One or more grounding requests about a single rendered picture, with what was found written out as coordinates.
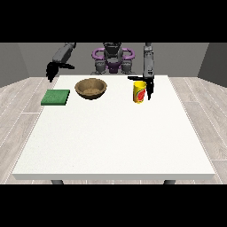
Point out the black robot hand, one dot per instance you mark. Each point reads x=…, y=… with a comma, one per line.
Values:
x=52, y=69
x=148, y=83

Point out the yellow cup with melon print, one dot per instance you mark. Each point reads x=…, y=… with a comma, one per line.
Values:
x=139, y=92

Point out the green square pad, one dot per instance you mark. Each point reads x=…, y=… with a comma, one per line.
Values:
x=55, y=97

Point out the brown wooden bowl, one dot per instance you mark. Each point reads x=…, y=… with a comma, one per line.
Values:
x=90, y=88

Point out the grey robot trunk purple rings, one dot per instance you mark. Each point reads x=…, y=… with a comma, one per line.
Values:
x=112, y=60

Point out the dark table leg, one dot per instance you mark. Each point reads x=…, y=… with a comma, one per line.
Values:
x=169, y=182
x=57, y=182

